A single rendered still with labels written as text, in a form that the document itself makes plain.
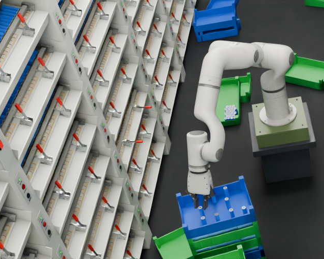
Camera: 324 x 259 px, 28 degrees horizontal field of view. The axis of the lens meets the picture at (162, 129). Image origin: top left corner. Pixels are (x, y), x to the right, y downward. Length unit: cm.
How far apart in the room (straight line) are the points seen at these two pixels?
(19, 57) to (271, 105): 144
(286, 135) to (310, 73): 99
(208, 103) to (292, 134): 78
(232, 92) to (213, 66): 144
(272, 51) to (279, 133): 44
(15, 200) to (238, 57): 110
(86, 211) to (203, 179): 50
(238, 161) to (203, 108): 112
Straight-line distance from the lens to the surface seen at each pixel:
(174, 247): 336
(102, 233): 287
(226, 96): 404
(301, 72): 422
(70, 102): 265
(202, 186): 268
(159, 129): 372
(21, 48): 233
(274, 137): 328
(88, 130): 278
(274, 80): 316
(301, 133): 329
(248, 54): 271
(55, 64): 254
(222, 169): 366
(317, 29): 461
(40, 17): 248
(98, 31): 304
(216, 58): 262
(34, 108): 235
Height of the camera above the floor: 253
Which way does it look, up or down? 39 degrees down
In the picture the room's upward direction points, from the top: 19 degrees counter-clockwise
